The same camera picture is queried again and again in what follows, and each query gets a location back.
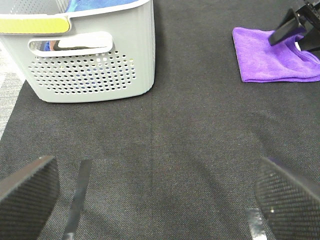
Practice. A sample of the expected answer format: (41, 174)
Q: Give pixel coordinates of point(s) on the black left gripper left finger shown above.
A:
(27, 199)

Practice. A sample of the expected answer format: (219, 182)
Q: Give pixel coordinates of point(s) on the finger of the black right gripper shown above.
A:
(310, 40)
(291, 25)

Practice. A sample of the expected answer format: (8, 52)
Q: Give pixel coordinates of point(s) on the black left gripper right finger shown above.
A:
(289, 201)

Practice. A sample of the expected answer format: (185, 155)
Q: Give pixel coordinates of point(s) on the purple towel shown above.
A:
(259, 62)

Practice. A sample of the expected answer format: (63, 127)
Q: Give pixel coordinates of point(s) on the white towel label tag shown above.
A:
(297, 46)

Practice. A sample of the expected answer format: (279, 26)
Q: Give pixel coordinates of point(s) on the dark grey fabric mat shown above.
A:
(179, 162)

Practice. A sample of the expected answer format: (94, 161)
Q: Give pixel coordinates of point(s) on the grey perforated plastic basket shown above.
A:
(107, 54)

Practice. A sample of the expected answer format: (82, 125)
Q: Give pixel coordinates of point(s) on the yellow tape on basket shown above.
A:
(34, 25)

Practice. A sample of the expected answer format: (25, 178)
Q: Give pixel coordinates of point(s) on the blue towel in basket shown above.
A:
(83, 5)

